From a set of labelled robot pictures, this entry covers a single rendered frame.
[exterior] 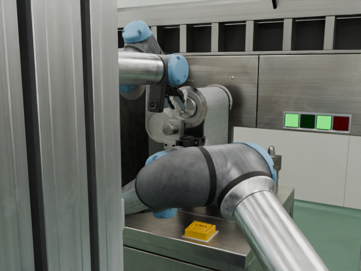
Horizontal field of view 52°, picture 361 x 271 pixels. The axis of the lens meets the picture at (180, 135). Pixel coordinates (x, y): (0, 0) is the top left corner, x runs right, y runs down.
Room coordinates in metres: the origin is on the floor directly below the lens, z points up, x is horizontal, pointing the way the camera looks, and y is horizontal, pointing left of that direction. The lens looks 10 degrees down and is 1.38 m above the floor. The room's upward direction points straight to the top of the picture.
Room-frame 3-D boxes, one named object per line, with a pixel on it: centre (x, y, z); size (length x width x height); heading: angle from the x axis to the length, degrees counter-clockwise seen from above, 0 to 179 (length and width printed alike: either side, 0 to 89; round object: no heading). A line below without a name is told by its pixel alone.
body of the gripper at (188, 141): (1.19, -0.03, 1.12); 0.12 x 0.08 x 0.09; 152
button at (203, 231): (1.03, -0.06, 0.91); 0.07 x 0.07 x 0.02; 62
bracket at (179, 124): (1.29, 0.02, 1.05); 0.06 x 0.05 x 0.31; 152
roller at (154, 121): (1.48, 0.02, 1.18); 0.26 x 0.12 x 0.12; 152
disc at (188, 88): (1.31, -0.03, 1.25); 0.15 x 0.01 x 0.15; 62
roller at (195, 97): (1.42, -0.08, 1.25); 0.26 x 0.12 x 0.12; 152
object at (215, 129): (1.40, -0.14, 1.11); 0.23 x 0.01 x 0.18; 152
